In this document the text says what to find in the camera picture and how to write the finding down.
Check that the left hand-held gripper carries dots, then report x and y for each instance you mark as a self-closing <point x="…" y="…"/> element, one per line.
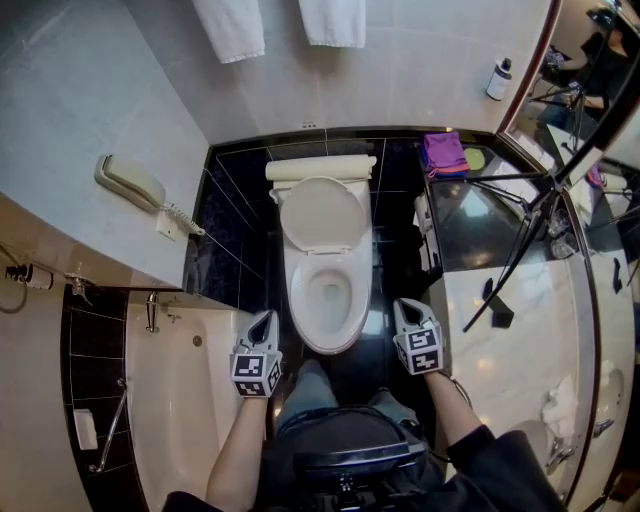
<point x="255" y="370"/>

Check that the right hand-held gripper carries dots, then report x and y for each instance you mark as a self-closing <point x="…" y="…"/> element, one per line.
<point x="420" y="350"/>

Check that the white toilet seat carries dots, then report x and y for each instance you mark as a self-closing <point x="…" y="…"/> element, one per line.
<point x="300" y="300"/>

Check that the person's left forearm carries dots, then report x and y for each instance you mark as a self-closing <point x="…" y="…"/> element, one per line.
<point x="240" y="440"/>

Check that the person's right forearm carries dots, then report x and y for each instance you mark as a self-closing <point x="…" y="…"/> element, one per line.
<point x="450" y="405"/>

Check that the white toilet bowl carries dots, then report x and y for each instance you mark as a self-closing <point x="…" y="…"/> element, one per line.
<point x="327" y="292"/>

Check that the chrome toilet paper holder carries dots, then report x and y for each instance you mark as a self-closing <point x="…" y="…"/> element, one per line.
<point x="425" y="220"/>

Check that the white toilet lid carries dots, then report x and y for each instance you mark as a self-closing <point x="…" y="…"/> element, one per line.
<point x="322" y="215"/>

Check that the person's legs in blue jeans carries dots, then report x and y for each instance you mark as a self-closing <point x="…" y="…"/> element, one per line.
<point x="310" y="390"/>

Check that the black stand on counter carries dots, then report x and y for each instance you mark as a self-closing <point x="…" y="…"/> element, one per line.
<point x="502" y="317"/>

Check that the white bathtub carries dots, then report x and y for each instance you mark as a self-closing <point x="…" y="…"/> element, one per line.
<point x="170" y="400"/>

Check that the chrome bathtub tap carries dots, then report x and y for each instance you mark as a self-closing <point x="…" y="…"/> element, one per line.
<point x="151" y="312"/>

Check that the marble vanity counter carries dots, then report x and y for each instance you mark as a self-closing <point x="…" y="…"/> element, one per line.
<point x="530" y="350"/>

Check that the black waist-worn device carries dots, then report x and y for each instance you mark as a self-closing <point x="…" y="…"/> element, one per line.
<point x="350" y="450"/>

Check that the blue cloth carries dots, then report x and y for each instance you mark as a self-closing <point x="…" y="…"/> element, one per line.
<point x="424" y="162"/>

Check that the clear drinking glass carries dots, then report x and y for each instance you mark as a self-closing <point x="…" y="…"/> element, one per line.
<point x="564" y="246"/>
<point x="559" y="222"/>

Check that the white folded card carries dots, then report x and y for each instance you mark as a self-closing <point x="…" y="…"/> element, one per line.
<point x="520" y="187"/>

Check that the purple cloth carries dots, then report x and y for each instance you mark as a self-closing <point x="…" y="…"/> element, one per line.
<point x="445" y="150"/>

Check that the green dish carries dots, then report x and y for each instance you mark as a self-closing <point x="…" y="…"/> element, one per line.
<point x="475" y="157"/>

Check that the crumpled white tissue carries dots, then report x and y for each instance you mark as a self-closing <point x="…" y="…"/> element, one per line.
<point x="560" y="405"/>

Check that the rolled cream bath mat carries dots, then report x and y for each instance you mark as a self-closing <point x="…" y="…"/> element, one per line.
<point x="320" y="169"/>

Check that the chrome grab bar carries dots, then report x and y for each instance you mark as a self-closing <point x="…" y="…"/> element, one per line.
<point x="112" y="430"/>

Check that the chrome shower mixer valve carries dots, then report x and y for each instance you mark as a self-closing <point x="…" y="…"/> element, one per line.
<point x="77" y="285"/>

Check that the chrome sink faucet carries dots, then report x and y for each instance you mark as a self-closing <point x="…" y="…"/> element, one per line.
<point x="557" y="452"/>

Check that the white soap dish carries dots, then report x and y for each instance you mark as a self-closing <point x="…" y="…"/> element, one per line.
<point x="85" y="430"/>

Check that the black tripod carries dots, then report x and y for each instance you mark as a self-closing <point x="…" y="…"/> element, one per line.
<point x="575" y="162"/>

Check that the white handheld shower head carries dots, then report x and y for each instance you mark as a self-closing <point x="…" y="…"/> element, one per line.
<point x="35" y="277"/>

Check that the wood-framed mirror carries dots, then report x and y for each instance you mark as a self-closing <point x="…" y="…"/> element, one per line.
<point x="575" y="75"/>

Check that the white phone wall plate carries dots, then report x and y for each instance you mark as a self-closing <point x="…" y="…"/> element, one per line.
<point x="165" y="227"/>

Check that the beige wall telephone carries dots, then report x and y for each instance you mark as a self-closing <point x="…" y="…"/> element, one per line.
<point x="130" y="182"/>

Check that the white bottle in wall holder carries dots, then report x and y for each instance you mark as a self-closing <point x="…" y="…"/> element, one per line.
<point x="497" y="82"/>

